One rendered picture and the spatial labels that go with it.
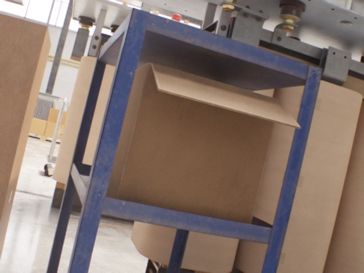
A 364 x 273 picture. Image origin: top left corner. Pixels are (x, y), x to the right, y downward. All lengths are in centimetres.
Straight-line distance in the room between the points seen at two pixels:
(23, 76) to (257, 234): 80
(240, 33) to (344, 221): 98
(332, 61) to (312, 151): 40
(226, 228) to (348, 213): 128
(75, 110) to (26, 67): 200
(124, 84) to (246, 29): 108
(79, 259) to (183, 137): 32
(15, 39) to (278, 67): 77
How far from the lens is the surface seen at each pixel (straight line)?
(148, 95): 91
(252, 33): 189
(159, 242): 180
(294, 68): 100
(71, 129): 336
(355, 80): 223
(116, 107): 87
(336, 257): 221
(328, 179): 200
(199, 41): 92
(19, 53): 138
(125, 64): 87
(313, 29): 226
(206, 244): 182
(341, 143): 202
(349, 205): 218
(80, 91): 336
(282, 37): 200
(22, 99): 137
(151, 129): 91
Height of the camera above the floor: 67
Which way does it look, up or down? 2 degrees up
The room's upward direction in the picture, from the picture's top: 13 degrees clockwise
